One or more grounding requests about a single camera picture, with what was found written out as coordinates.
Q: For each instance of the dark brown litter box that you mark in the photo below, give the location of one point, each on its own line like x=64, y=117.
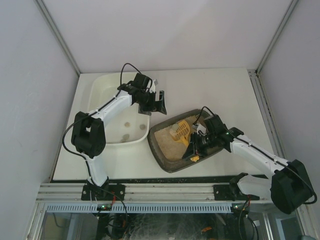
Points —
x=170, y=166

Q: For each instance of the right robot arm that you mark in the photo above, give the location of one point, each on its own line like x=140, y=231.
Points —
x=286, y=183

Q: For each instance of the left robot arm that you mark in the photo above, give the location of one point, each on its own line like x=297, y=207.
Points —
x=89, y=135

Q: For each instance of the white plastic tub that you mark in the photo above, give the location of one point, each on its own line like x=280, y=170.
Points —
x=103, y=89

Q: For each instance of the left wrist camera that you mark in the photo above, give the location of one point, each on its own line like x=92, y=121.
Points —
x=141, y=81

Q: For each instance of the yellow litter scoop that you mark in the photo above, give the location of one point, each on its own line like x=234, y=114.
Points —
x=182, y=135

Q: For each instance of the aluminium mounting rail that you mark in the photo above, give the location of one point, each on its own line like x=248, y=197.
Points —
x=135, y=192

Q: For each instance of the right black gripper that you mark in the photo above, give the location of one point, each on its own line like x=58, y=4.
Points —
x=196, y=144

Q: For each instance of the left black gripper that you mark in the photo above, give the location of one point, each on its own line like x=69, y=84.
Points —
x=153, y=102

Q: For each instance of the beige litter pellets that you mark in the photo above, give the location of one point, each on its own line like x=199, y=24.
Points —
x=172, y=150

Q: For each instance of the grey slotted cable duct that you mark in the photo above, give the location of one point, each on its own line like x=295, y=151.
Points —
x=140, y=208

